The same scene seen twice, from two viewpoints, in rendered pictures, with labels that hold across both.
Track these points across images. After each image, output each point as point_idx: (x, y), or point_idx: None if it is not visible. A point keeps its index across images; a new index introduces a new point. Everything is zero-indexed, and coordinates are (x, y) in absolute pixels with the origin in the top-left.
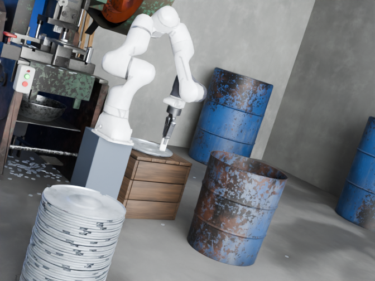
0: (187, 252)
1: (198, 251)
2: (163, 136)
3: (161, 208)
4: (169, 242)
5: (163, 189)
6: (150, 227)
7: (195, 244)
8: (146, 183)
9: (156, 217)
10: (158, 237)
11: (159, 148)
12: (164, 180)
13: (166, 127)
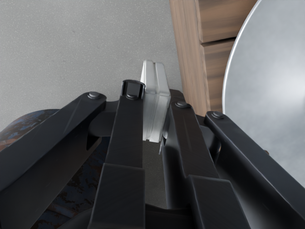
0: (12, 85)
1: (27, 113)
2: (128, 83)
3: (185, 96)
4: (51, 59)
5: (192, 106)
6: (126, 42)
7: (37, 113)
8: (184, 34)
9: (181, 81)
10: (71, 40)
11: (161, 64)
12: (197, 112)
13: (186, 154)
